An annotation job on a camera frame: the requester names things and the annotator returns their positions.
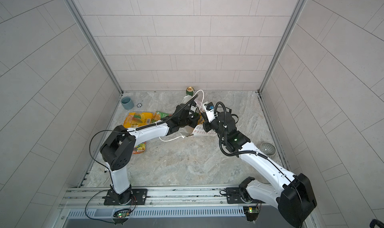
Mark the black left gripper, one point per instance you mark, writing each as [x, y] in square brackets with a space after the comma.
[195, 119]

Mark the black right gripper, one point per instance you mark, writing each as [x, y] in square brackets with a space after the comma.
[207, 127]

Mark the white printed paper bag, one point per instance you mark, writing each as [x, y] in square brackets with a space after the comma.
[198, 131]

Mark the green snack bag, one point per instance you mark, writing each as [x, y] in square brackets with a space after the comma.
[159, 115]

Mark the yellow mango snack bag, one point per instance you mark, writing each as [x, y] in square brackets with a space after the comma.
[138, 119]

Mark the purple Fox's fruit candy bag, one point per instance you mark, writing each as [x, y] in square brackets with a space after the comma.
[140, 148]

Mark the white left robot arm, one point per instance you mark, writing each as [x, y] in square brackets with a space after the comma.
[119, 146]

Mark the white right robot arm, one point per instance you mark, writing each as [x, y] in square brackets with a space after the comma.
[291, 194]

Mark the green beer can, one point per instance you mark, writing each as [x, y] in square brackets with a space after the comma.
[190, 91]

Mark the teal cup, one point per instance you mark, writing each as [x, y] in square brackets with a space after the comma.
[127, 103]

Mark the right circuit board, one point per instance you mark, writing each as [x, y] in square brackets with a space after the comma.
[251, 213]

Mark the circuit board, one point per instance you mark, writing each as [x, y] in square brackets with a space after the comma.
[251, 213]
[122, 214]

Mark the left circuit board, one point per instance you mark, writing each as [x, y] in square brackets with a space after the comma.
[122, 214]

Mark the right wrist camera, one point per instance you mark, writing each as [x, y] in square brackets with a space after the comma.
[209, 109]

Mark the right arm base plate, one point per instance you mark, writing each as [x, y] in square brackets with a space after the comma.
[235, 196]

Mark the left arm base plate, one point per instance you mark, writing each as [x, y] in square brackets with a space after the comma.
[136, 196]

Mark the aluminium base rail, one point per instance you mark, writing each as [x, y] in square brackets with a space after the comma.
[173, 196]

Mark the aluminium corner frame post right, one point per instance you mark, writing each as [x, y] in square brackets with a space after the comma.
[286, 35]

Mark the aluminium corner frame post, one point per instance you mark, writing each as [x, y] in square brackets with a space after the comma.
[92, 42]
[286, 35]

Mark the aluminium corner frame post left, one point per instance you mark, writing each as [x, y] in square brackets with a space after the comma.
[92, 42]

